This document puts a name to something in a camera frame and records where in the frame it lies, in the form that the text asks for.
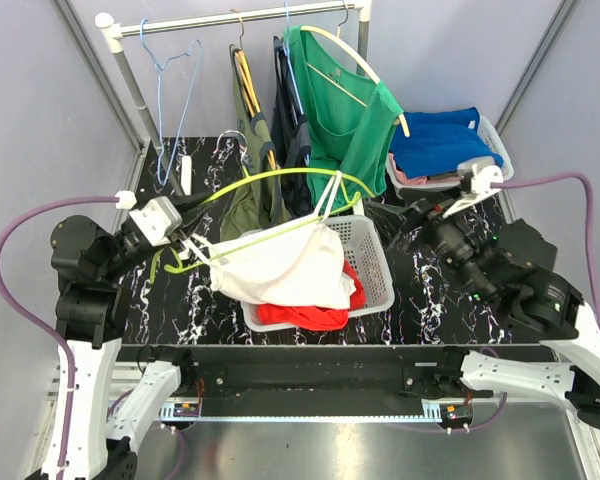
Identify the dark navy tank top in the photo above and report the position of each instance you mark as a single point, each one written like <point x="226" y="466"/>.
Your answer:
<point x="292" y="144"/>

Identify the cream curved wooden hanger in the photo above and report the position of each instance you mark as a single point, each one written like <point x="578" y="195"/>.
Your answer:
<point x="360" y="61"/>

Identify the lime green hanger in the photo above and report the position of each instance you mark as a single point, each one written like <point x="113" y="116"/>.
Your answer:
<point x="277" y="204"/>

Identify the large white perforated basket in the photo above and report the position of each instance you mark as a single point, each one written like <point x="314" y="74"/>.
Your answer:
<point x="317" y="278"/>

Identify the small white laundry basket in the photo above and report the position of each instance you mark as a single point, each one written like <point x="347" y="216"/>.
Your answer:
<point x="488" y="134"/>

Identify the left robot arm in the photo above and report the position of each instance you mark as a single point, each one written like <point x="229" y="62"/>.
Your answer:
<point x="92" y="441"/>

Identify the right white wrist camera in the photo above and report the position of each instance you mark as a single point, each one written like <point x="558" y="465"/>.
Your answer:
<point x="478" y="183"/>

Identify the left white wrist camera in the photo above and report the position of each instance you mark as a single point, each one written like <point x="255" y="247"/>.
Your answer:
<point x="153" y="222"/>

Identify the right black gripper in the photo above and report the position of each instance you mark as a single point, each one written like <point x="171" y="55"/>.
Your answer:
<point x="407" y="213"/>

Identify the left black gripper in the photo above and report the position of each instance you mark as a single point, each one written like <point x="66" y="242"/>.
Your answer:
<point x="188" y="205"/>

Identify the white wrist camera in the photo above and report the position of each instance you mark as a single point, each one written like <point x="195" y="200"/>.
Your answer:
<point x="478" y="183"/>
<point x="153" y="222"/>

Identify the blue wire hanger on rack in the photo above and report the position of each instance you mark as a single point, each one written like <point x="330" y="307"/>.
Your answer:
<point x="296" y="101"/>

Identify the white clothes rack frame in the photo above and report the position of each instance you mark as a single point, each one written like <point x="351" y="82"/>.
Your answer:
<point x="114" y="33"/>

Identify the folded blue clothes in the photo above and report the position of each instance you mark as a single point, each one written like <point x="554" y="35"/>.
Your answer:
<point x="439" y="142"/>

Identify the red tank top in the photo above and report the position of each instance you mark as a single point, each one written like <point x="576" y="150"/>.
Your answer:
<point x="313" y="318"/>

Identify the green t-shirt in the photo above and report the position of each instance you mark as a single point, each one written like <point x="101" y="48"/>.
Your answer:
<point x="351" y="118"/>

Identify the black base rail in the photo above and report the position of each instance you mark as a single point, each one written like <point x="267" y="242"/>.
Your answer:
<point x="384" y="384"/>

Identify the white tank top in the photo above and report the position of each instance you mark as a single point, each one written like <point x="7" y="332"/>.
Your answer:
<point x="246" y="268"/>

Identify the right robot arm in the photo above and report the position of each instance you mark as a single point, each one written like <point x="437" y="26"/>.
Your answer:
<point x="512" y="272"/>

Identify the olive green tank top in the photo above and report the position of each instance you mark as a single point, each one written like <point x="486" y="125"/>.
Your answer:
<point x="249" y="207"/>

